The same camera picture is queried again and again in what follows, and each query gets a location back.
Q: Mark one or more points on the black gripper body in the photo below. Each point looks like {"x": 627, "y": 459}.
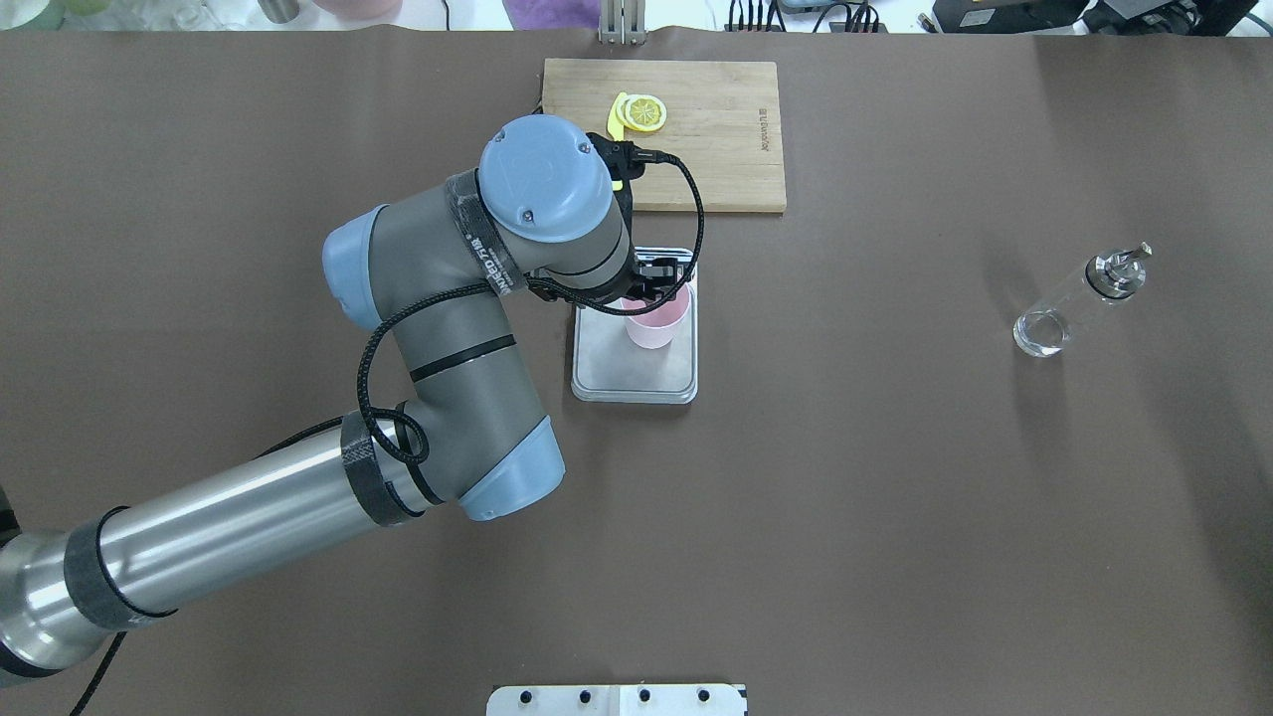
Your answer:
{"x": 660, "y": 277}

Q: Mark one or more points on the pink plastic cup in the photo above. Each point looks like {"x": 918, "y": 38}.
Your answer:
{"x": 657, "y": 328}

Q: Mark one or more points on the clear glass sauce bottle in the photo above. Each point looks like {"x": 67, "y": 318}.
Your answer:
{"x": 1082, "y": 299}

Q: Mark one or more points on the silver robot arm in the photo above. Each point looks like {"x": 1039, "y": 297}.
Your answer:
{"x": 445, "y": 410}

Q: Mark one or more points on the silver digital kitchen scale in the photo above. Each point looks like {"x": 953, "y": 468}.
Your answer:
{"x": 608, "y": 366}

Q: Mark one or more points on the yellow plastic knife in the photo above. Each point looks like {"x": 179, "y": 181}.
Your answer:
{"x": 617, "y": 119}

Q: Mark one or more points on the lemon slice near blade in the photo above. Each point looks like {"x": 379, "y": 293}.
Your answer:
{"x": 645, "y": 113}

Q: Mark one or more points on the bamboo cutting board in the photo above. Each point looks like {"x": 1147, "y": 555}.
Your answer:
{"x": 724, "y": 120}

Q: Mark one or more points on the purple cloth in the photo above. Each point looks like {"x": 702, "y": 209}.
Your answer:
{"x": 530, "y": 15}

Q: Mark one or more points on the pink bowl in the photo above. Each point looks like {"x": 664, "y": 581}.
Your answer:
{"x": 351, "y": 10}

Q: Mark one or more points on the aluminium frame post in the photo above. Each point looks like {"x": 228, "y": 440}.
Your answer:
{"x": 622, "y": 22}

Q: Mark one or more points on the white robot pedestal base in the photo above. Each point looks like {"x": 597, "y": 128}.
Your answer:
{"x": 620, "y": 699}

